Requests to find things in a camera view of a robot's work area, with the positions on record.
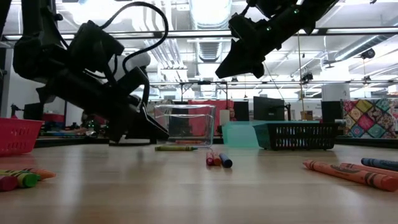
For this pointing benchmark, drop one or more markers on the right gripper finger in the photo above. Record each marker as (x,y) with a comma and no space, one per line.
(239,62)

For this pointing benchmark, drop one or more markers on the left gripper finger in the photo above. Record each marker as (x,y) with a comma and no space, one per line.
(130,140)
(147,126)

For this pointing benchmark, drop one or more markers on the yellow green crayon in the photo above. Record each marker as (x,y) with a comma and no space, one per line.
(174,148)

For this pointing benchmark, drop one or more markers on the blue crayon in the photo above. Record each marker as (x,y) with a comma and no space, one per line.
(381,163)
(226,161)

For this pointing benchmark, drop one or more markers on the red crayon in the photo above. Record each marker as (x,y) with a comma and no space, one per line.
(7,184)
(210,160)

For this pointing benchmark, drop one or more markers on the clear plastic container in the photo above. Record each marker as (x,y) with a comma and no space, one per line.
(186,124)

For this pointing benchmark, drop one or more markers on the red partition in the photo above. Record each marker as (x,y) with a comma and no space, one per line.
(222,104)

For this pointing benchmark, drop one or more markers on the person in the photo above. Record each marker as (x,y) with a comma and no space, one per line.
(231,113)

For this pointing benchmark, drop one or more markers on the black hanging spotlight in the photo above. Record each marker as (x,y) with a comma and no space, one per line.
(368,53)
(307,77)

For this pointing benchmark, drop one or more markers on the large black monitor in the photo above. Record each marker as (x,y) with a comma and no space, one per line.
(269,109)

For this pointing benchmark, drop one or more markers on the white box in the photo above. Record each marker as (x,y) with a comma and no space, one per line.
(224,117)

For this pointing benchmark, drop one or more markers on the white desk lamp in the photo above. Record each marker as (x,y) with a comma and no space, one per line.
(141,59)

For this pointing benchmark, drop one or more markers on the teal plastic tray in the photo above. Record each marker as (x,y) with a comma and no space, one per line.
(237,133)

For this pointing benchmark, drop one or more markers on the bright light bar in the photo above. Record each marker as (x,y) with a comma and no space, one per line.
(351,31)

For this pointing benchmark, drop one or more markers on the red plastic basket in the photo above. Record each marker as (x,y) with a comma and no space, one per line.
(18,137)

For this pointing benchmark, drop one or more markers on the white pillar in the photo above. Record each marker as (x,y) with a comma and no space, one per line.
(335,92)

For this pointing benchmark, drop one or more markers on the cardboard box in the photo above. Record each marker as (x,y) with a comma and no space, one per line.
(306,115)

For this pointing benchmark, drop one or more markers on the black plastic basket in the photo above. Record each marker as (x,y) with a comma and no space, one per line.
(295,137)

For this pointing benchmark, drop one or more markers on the colourful patchwork quilt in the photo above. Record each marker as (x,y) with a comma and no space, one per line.
(370,118)

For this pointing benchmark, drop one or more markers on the ribbed silver air duct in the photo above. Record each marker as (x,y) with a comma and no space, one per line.
(206,51)

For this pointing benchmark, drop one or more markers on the black metal table frame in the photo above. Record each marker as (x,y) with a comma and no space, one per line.
(71,142)

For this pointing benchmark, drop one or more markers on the slanted silver air duct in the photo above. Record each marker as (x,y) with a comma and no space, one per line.
(357,49)

